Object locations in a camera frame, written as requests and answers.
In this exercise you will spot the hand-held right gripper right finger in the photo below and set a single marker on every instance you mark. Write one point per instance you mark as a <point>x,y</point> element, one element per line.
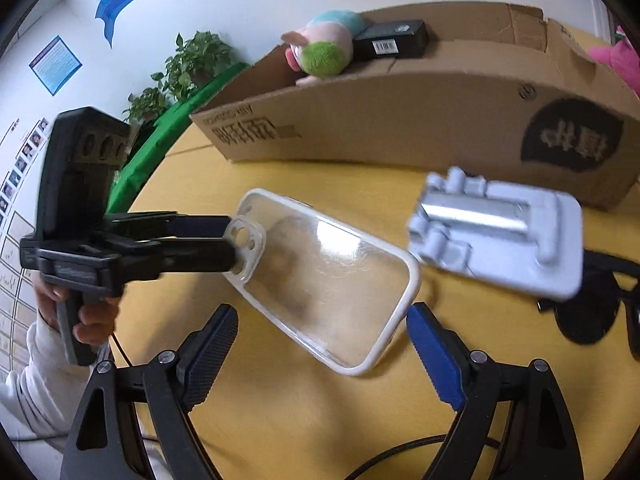
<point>436,360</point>

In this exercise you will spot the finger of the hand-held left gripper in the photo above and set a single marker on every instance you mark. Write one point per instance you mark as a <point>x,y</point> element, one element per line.
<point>200,257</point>
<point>190,224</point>

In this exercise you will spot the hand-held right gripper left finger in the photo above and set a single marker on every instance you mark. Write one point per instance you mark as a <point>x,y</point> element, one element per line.
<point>216,347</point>

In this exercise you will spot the clear phone case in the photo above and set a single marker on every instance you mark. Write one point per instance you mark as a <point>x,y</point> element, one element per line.
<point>325,280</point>

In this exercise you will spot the person's left forearm white sleeve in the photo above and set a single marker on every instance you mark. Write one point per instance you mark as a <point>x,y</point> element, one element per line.
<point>35,390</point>

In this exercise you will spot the yellow wooden desktop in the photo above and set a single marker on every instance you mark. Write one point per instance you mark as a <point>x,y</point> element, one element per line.
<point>280,410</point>

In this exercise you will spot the person's left hand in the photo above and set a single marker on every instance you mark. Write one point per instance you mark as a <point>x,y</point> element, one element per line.
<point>92,327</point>

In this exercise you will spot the green cloth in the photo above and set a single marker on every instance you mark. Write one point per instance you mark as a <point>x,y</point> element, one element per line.
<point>150,150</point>

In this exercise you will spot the small green potted plant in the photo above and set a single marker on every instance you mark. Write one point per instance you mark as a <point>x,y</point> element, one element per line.
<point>147,105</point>

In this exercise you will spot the black sunglasses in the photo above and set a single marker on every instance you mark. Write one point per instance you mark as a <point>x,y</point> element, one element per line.
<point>585,317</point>

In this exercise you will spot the grey folding phone stand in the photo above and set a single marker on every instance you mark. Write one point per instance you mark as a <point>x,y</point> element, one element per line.
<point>545,240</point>

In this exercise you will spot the large green potted plant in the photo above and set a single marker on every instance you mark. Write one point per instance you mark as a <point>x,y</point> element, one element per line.
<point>197,57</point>

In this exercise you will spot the pink blue green plush toy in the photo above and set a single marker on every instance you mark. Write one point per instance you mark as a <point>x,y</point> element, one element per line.
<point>325,40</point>

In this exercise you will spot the brown cardboard box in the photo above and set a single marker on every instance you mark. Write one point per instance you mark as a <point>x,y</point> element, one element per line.
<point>400,120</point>

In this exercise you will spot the black product box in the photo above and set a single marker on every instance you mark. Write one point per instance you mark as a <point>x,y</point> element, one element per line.
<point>390,40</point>

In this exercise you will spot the bright pink plush toy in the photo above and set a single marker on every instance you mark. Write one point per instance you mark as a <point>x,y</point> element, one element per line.
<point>620,60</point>

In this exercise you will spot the wall photo board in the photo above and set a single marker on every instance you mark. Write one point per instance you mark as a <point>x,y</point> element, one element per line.
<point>15,260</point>

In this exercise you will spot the blue framed wall poster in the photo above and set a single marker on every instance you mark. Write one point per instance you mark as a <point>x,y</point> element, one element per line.
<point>55,64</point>

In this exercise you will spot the blue wave wall decal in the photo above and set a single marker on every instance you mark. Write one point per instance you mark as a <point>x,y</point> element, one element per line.
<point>117,2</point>

